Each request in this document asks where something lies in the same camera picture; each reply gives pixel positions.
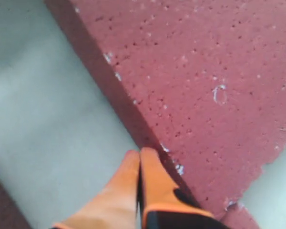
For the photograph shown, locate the red brick far left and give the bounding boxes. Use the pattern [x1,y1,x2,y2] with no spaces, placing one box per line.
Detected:
[0,183,31,229]

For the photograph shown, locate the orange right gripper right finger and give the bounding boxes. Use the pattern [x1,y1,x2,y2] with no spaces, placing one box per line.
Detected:
[140,147,225,229]

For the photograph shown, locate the red brick diagonal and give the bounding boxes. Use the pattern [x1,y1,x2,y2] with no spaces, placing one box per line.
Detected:
[46,0,286,219]

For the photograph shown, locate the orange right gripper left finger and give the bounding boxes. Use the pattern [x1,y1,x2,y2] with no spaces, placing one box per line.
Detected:
[53,150,140,229]

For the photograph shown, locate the red brick front large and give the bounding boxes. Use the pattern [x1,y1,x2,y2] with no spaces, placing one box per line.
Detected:
[220,202,260,229]

